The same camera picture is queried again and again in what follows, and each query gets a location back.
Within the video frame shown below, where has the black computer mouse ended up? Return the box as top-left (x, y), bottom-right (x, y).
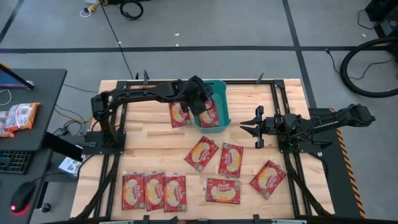
top-left (10, 181), bottom-right (37, 215)

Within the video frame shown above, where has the grey metal bar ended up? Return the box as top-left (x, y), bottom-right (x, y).
top-left (271, 219), bottom-right (308, 224)
top-left (99, 219), bottom-right (135, 224)

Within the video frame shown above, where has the red Orville popcorn bag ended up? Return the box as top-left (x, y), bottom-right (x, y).
top-left (169, 101), bottom-right (193, 129)
top-left (121, 172), bottom-right (146, 212)
top-left (218, 142), bottom-right (244, 179)
top-left (249, 159), bottom-right (287, 200)
top-left (198, 98), bottom-right (220, 128)
top-left (203, 177), bottom-right (242, 205)
top-left (163, 173), bottom-right (188, 213)
top-left (183, 136), bottom-right (220, 173)
top-left (142, 170), bottom-right (165, 213)

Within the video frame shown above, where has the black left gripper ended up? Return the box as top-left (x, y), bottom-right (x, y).
top-left (182, 75), bottom-right (215, 117)

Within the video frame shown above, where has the coiled black cable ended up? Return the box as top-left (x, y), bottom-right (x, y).
top-left (119, 0), bottom-right (145, 21)

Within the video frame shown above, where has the large orange snack bag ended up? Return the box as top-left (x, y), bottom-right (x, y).
top-left (4, 101), bottom-right (42, 132)

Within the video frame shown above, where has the thin black cable with plug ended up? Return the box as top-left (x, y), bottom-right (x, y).
top-left (325, 48), bottom-right (396, 81)

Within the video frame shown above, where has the thick black hose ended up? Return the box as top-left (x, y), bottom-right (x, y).
top-left (340, 36), bottom-right (398, 99)

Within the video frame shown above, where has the tilted computer monitor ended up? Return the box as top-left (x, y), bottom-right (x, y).
top-left (0, 62), bottom-right (35, 91)

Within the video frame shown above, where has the black metal table frame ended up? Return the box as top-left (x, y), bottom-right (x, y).
top-left (76, 79), bottom-right (333, 224)

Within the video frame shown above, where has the black power adapter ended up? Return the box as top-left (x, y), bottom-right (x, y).
top-left (53, 126), bottom-right (70, 138)

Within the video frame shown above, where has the black desk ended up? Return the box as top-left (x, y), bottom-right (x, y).
top-left (0, 68), bottom-right (68, 224)

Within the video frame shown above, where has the short black floor cable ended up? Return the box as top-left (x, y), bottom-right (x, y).
top-left (63, 83), bottom-right (99, 94)

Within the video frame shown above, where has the thin black looped cable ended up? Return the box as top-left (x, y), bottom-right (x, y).
top-left (356, 8), bottom-right (379, 31)

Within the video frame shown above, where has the black backlit keyboard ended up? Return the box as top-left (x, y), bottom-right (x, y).
top-left (0, 150), bottom-right (34, 175)

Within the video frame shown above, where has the small orange snack bag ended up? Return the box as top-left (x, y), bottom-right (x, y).
top-left (0, 110), bottom-right (16, 138)

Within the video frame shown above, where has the yellow floor cable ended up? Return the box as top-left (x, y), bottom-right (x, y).
top-left (54, 107), bottom-right (90, 124)

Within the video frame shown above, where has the black desk foot bar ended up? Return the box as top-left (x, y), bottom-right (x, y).
top-left (42, 131), bottom-right (84, 162)

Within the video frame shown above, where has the black equipment case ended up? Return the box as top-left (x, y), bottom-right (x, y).
top-left (364, 0), bottom-right (398, 39)

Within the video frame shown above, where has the teal plastic basket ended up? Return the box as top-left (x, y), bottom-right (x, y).
top-left (192, 80), bottom-right (232, 134)

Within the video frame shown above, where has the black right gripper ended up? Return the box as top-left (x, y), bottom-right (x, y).
top-left (239, 105), bottom-right (282, 149)

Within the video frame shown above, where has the white desk cable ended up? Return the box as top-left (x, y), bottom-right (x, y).
top-left (0, 89), bottom-right (12, 106)

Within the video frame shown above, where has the long black floor cable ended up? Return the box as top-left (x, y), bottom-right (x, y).
top-left (99, 0), bottom-right (135, 80)

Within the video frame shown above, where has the small white printed box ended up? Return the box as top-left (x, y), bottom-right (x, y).
top-left (58, 156), bottom-right (83, 179)

